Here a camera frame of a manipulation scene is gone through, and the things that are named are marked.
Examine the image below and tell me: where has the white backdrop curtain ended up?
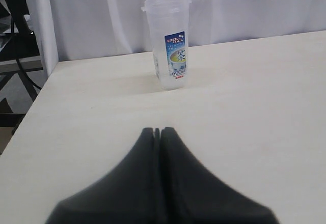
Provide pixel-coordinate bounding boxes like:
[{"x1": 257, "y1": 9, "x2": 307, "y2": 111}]
[{"x1": 26, "y1": 0, "x2": 325, "y2": 74}]

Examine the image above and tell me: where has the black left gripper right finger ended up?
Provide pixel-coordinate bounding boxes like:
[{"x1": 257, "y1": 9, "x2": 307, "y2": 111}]
[{"x1": 159, "y1": 127, "x2": 277, "y2": 223}]

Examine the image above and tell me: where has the black background cable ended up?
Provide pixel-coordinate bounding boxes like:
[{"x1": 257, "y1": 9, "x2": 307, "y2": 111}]
[{"x1": 10, "y1": 2, "x2": 43, "y2": 91}]

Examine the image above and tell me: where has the clear plastic water pitcher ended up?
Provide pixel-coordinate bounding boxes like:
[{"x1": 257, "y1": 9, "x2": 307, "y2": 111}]
[{"x1": 141, "y1": 0, "x2": 191, "y2": 90}]

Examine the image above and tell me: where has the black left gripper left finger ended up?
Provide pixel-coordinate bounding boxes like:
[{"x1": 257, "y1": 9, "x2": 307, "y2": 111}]
[{"x1": 46, "y1": 128, "x2": 160, "y2": 223}]

